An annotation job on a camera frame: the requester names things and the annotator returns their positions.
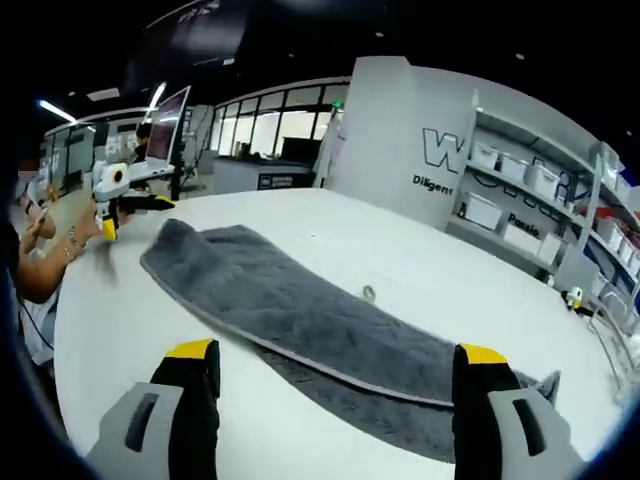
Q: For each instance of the grey fluffy towel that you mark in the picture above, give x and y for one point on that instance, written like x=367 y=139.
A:
x=300 y=300

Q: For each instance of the person's left hand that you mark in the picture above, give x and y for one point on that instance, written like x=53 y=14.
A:
x=92 y=225

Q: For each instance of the white side desk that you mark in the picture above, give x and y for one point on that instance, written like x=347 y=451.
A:
x=150 y=172

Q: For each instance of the black stand pole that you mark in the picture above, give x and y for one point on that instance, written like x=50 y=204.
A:
x=176 y=182

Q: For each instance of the white framed monitor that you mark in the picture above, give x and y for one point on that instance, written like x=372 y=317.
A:
x=165 y=130

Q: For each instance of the ceiling light strip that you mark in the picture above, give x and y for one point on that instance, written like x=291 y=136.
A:
x=156 y=97
x=57 y=111

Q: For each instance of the grey reception counter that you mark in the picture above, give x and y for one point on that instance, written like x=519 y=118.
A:
x=240 y=175

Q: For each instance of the spare hand-held gripper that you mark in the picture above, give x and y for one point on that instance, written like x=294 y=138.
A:
x=576 y=297

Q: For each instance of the group of white storage boxes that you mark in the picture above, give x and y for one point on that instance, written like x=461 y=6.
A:
x=482 y=210

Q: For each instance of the white folding board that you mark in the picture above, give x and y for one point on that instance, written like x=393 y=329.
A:
x=331 y=150

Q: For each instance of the grey metal shelf rack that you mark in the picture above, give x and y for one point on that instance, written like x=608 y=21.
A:
x=592 y=205

